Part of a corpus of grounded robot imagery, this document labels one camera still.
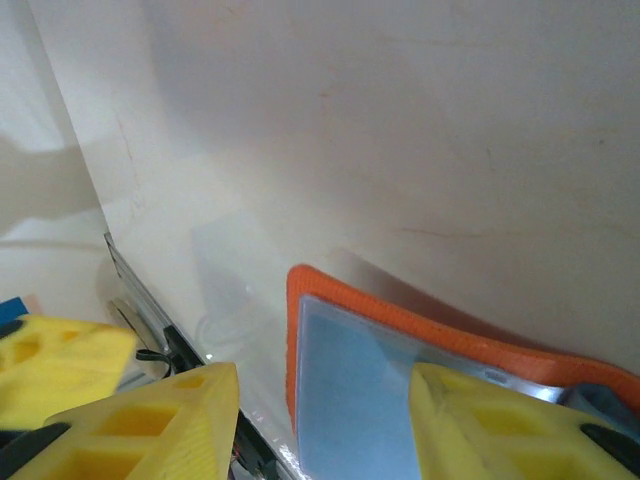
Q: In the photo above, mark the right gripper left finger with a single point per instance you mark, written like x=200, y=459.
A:
x=165, y=430

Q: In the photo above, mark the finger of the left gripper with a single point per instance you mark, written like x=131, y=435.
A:
x=65, y=370

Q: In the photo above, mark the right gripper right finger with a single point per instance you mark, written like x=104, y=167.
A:
x=500, y=435

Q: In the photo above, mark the blue credit card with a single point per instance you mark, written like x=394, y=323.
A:
x=600, y=400
x=350, y=400

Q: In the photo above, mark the orange card holder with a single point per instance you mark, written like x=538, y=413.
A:
x=325, y=287

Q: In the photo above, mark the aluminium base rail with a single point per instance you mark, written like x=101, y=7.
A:
x=145, y=305

